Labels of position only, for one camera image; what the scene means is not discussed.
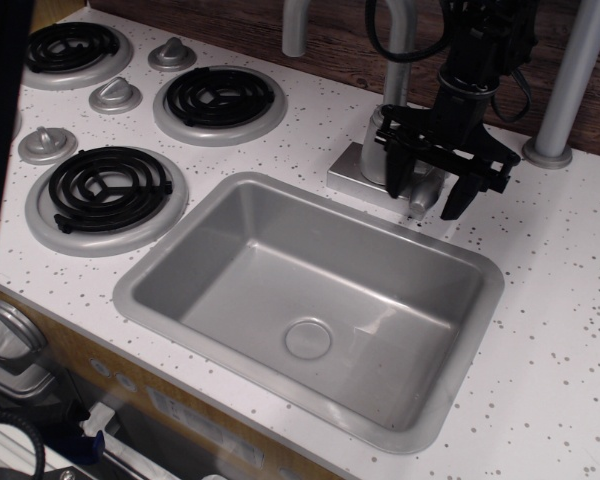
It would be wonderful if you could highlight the grey oven door handle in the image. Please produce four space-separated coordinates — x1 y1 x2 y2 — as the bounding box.
0 364 56 403

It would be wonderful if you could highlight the stove burner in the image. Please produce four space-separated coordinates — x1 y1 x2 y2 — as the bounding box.
25 146 189 258
22 22 133 91
153 66 287 147

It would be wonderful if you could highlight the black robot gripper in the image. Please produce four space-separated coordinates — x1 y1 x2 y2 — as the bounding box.
375 74 520 220

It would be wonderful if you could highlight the silver faucet lever handle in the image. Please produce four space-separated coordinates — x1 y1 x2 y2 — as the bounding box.
409 168 447 219

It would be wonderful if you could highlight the silver knob middle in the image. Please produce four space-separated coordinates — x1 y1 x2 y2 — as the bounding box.
89 77 142 115

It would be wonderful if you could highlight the silver gooseneck faucet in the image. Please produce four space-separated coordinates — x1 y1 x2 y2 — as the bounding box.
282 0 435 218

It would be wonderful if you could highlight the silver knob top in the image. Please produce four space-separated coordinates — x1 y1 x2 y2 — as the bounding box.
147 37 197 72

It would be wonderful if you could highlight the silver knob lower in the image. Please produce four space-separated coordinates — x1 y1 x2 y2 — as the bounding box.
18 127 78 165

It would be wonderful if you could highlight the black coiled cable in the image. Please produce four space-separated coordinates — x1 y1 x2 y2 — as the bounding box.
0 407 51 474

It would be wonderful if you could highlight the grey support pole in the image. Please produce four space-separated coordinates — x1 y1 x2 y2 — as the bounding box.
523 0 600 170

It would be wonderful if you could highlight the back right stove burner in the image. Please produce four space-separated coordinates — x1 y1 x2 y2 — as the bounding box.
153 66 287 147

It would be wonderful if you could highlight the silver knob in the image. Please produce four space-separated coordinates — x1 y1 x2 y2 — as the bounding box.
147 37 197 72
18 127 78 165
89 77 142 115

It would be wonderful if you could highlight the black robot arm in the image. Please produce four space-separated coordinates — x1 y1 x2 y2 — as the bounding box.
365 1 538 220

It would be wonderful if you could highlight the silver oven dial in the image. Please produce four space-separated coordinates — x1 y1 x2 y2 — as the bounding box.
0 300 47 376

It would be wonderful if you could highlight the back left stove burner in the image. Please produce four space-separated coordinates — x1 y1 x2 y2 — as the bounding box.
22 22 133 91

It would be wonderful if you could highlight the front right stove burner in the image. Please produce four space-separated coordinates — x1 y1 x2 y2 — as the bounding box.
25 146 189 258

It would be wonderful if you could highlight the grey plastic sink basin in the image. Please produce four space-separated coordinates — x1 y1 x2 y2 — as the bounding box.
113 173 504 454

